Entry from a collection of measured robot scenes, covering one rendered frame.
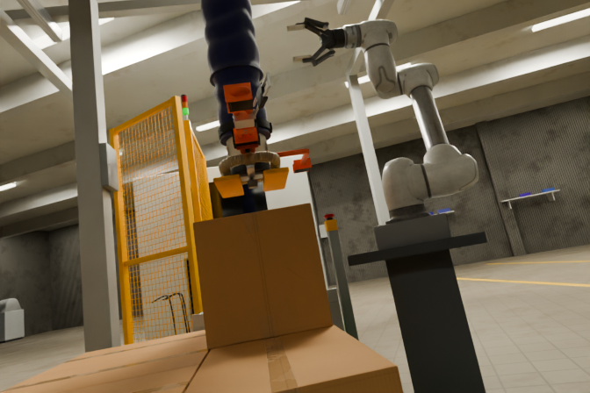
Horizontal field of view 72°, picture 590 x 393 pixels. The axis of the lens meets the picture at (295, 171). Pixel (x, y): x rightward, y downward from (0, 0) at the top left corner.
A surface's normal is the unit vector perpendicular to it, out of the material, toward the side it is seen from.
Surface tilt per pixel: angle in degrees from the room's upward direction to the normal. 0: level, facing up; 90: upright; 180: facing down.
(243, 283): 90
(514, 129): 90
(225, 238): 90
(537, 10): 90
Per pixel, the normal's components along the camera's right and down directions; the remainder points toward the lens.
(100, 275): 0.09, -0.25
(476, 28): -0.32, -0.17
